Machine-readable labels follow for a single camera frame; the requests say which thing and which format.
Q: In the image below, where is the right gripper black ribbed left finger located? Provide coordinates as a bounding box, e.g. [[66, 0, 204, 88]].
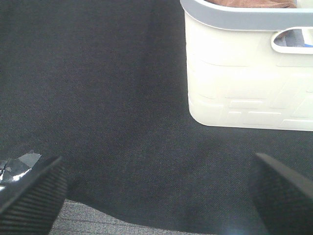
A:
[[0, 157, 67, 235]]

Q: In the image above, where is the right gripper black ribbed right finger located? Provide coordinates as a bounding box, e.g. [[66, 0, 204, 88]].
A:
[[249, 153, 313, 235]]

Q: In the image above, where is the brown microfiber towel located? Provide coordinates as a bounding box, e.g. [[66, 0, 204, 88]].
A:
[[207, 0, 297, 8]]

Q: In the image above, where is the white basket with grey rim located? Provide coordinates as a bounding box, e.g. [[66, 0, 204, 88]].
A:
[[181, 0, 313, 131]]

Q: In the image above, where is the black table cloth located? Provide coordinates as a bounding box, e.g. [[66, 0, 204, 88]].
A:
[[0, 0, 313, 235]]

